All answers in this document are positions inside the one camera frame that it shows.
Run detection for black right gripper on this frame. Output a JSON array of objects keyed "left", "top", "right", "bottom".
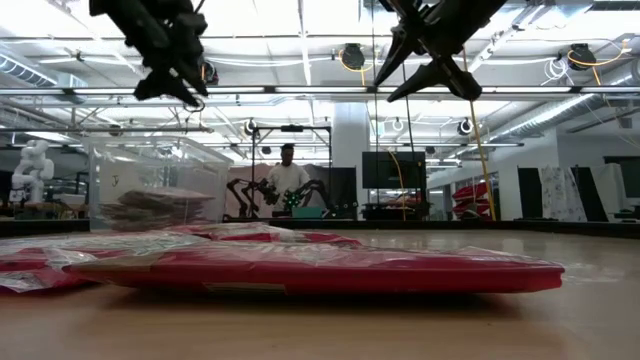
[{"left": 373, "top": 0, "right": 484, "bottom": 104}]

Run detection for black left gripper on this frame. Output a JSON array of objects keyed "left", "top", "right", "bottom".
[{"left": 133, "top": 29, "right": 209, "bottom": 108}]

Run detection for long ceiling light strip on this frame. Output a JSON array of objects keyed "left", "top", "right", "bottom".
[
  {"left": 199, "top": 141, "right": 525, "bottom": 149},
  {"left": 0, "top": 85, "right": 640, "bottom": 97}
]

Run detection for clear plastic bin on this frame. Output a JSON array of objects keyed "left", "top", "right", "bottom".
[{"left": 83, "top": 134, "right": 236, "bottom": 235}]

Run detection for white pillar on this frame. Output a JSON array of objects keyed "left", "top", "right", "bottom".
[{"left": 331, "top": 102, "right": 372, "bottom": 221}]

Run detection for white paper label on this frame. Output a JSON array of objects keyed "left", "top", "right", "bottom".
[{"left": 98, "top": 162, "right": 151, "bottom": 205}]

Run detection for black television screen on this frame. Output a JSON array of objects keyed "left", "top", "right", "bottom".
[{"left": 361, "top": 150, "right": 428, "bottom": 191}]

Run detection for red stacked objects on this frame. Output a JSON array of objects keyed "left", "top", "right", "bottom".
[{"left": 451, "top": 181, "right": 492, "bottom": 217}]

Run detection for person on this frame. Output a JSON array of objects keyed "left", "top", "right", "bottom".
[{"left": 264, "top": 142, "right": 314, "bottom": 219}]

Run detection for black cabinet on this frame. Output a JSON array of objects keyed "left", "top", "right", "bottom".
[{"left": 324, "top": 166, "right": 359, "bottom": 221}]

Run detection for black standing panel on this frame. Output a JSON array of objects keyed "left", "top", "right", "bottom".
[{"left": 516, "top": 166, "right": 542, "bottom": 221}]

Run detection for white humanoid robot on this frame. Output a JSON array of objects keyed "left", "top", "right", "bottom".
[{"left": 8, "top": 138, "right": 56, "bottom": 204}]

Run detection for wooden distant table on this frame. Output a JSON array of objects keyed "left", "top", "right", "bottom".
[{"left": 0, "top": 198, "right": 91, "bottom": 221}]

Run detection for white patterned cloth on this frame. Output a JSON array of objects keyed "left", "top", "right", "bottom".
[{"left": 537, "top": 165, "right": 589, "bottom": 223}]

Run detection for teal box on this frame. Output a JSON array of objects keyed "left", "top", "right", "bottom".
[{"left": 292, "top": 205, "right": 325, "bottom": 220}]

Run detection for white standing panel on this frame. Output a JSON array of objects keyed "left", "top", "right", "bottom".
[{"left": 591, "top": 162, "right": 629, "bottom": 214}]

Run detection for black monitor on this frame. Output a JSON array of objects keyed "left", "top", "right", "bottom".
[{"left": 602, "top": 155, "right": 640, "bottom": 200}]

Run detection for black ceiling cable reel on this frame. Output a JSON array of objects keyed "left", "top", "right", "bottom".
[
  {"left": 337, "top": 42, "right": 372, "bottom": 87},
  {"left": 566, "top": 38, "right": 630, "bottom": 87},
  {"left": 202, "top": 60, "right": 220, "bottom": 86}
]

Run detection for black cable with coil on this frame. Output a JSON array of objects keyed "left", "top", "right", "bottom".
[{"left": 401, "top": 62, "right": 414, "bottom": 222}]

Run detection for yellow hanging cable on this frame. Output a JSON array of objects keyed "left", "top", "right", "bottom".
[{"left": 460, "top": 47, "right": 499, "bottom": 222}]

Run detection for black distant rig frame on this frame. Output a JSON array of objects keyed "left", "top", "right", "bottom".
[{"left": 248, "top": 123, "right": 334, "bottom": 221}]

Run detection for silver ventilation duct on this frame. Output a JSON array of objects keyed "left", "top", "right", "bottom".
[
  {"left": 0, "top": 42, "right": 89, "bottom": 106},
  {"left": 492, "top": 57, "right": 640, "bottom": 146}
]

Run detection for black metal table frame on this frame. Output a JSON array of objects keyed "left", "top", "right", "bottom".
[{"left": 0, "top": 216, "right": 640, "bottom": 240}]

